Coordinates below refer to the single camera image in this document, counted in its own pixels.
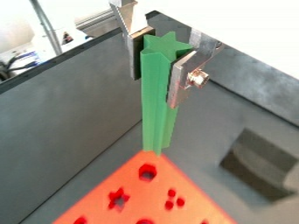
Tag green star-shaped peg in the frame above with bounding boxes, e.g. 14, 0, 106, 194
140, 31, 192, 155

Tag red shape-sorting board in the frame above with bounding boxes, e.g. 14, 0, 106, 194
52, 150, 237, 224

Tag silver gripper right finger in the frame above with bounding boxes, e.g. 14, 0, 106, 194
166, 29, 224, 109

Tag aluminium frame rail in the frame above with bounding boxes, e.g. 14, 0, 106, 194
74, 10, 117, 31

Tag black cables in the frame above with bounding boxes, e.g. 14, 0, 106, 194
0, 52, 40, 81

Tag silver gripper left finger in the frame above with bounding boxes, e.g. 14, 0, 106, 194
108, 0, 154, 81

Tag black plastic holder stand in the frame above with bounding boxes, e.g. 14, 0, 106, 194
218, 129, 299, 202

